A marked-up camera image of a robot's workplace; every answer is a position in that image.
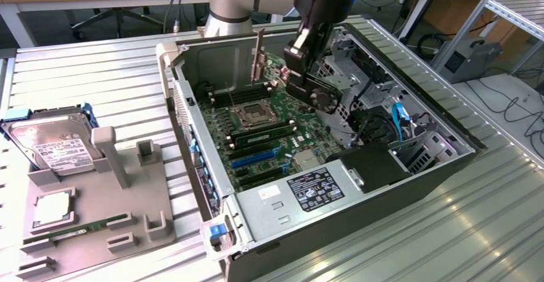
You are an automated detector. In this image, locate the blue case latch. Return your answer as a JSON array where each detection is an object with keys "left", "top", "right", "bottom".
[{"left": 209, "top": 223, "right": 226, "bottom": 242}]

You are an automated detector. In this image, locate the open dark PC case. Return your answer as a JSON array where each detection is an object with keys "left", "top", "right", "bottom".
[{"left": 155, "top": 22, "right": 488, "bottom": 282}]

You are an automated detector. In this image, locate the thin socket locking lever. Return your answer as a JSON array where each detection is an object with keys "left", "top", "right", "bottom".
[{"left": 225, "top": 83, "right": 237, "bottom": 109}]

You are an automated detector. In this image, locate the silver perforated disk bay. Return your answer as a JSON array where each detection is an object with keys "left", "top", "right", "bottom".
[{"left": 389, "top": 130, "right": 476, "bottom": 174}]

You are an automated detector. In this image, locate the graphics card with black fan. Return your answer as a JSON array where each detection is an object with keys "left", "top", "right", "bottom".
[{"left": 252, "top": 28, "right": 344, "bottom": 115}]

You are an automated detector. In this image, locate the grey parts rack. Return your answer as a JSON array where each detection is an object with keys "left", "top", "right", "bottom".
[{"left": 15, "top": 125, "right": 178, "bottom": 279}]

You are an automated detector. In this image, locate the grey box with handle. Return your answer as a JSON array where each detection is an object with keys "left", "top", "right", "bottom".
[{"left": 437, "top": 39, "right": 506, "bottom": 84}]

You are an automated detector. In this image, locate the blue disk bracket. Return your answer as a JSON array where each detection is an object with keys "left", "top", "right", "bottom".
[{"left": 0, "top": 102, "right": 102, "bottom": 143}]

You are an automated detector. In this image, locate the green motherboard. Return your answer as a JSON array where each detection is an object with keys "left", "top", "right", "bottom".
[{"left": 199, "top": 81, "right": 341, "bottom": 192}]

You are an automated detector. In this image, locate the black long expansion slot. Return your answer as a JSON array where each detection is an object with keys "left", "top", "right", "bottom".
[
  {"left": 237, "top": 176, "right": 277, "bottom": 191},
  {"left": 236, "top": 166, "right": 285, "bottom": 184},
  {"left": 228, "top": 141, "right": 276, "bottom": 161}
]

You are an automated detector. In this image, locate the silver hard disk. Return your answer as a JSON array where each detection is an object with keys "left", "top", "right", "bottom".
[{"left": 2, "top": 113, "right": 97, "bottom": 177}]

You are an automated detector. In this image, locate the black office chair base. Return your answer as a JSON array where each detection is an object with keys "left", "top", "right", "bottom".
[{"left": 70, "top": 6, "right": 167, "bottom": 39}]

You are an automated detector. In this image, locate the black wire bundle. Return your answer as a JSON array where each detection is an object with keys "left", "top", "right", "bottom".
[{"left": 348, "top": 105, "right": 403, "bottom": 145}]

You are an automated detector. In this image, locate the silver CPU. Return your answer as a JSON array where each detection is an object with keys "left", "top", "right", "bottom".
[{"left": 32, "top": 194, "right": 74, "bottom": 225}]

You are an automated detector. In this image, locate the black coiled cable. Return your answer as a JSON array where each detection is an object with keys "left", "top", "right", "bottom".
[{"left": 419, "top": 33, "right": 445, "bottom": 57}]

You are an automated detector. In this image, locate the metal CPU socket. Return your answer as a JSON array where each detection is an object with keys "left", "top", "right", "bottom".
[{"left": 229, "top": 102, "right": 277, "bottom": 132}]

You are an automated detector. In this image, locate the blue data wire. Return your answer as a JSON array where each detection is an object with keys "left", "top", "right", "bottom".
[{"left": 393, "top": 101, "right": 412, "bottom": 142}]

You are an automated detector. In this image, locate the silver power supply unit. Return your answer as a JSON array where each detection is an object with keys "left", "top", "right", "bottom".
[{"left": 236, "top": 159, "right": 368, "bottom": 243}]

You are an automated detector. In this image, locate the silver drive cage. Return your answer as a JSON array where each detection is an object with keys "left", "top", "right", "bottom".
[{"left": 317, "top": 29, "right": 409, "bottom": 136}]

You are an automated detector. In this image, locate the green RAM stick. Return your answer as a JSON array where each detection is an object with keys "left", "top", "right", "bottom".
[
  {"left": 22, "top": 213, "right": 129, "bottom": 245},
  {"left": 233, "top": 128, "right": 296, "bottom": 146}
]

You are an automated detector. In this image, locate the black loose cable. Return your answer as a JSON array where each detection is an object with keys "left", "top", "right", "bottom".
[{"left": 465, "top": 78, "right": 544, "bottom": 138}]

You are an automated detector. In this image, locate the silver chipset heatsink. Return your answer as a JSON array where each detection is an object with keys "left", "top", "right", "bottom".
[{"left": 293, "top": 150, "right": 322, "bottom": 171}]

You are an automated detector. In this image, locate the blue expansion slot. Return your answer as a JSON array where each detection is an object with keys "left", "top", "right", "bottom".
[{"left": 230, "top": 149, "right": 280, "bottom": 169}]

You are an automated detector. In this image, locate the black plastic shroud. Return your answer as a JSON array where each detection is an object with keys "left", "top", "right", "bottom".
[{"left": 338, "top": 143, "right": 415, "bottom": 194}]

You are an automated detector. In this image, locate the aluminium profile frame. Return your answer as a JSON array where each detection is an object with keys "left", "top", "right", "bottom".
[{"left": 429, "top": 0, "right": 544, "bottom": 76}]

